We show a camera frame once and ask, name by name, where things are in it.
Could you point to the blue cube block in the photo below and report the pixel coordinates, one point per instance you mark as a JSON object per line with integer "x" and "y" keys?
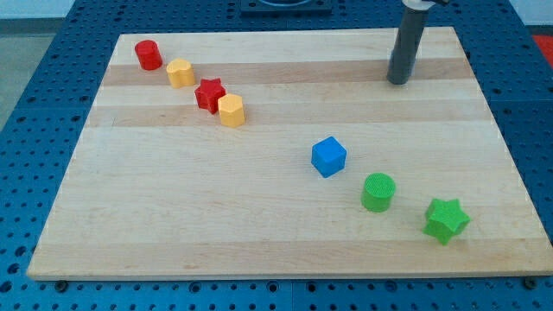
{"x": 328, "y": 156}

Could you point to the wooden board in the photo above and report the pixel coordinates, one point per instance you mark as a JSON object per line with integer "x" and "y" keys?
{"x": 158, "y": 189}

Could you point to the yellow hexagon block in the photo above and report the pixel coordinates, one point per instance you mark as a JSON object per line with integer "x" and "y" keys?
{"x": 231, "y": 110}

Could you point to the red star block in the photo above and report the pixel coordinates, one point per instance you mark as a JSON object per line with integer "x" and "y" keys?
{"x": 208, "y": 94}

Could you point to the green cylinder block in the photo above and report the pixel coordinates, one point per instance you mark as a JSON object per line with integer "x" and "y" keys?
{"x": 377, "y": 192}

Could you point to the yellow heart block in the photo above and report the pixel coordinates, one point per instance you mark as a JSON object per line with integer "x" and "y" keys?
{"x": 180, "y": 73}

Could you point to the red cylinder block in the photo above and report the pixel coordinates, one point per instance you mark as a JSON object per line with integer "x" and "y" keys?
{"x": 148, "y": 55}

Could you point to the green star block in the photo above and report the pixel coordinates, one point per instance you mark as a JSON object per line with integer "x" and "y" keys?
{"x": 445, "y": 219}

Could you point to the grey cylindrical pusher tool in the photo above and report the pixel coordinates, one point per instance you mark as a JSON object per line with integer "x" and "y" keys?
{"x": 409, "y": 35}

